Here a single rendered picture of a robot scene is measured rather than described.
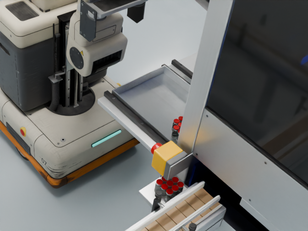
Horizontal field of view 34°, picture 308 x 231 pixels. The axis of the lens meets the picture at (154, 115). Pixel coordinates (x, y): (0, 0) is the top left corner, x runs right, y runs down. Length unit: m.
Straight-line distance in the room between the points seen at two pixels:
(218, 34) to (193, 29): 2.65
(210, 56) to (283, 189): 0.38
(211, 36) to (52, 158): 1.38
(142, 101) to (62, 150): 0.74
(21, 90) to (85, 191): 0.61
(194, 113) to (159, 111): 0.41
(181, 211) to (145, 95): 0.55
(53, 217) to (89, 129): 0.46
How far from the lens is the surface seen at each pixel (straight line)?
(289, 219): 1.37
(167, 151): 1.48
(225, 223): 1.56
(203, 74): 1.33
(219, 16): 1.22
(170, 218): 1.46
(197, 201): 1.51
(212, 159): 1.45
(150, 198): 1.56
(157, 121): 1.78
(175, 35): 3.77
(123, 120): 1.76
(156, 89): 1.90
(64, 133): 2.54
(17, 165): 2.79
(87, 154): 2.55
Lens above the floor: 2.11
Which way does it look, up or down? 43 degrees down
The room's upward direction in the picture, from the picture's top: 10 degrees clockwise
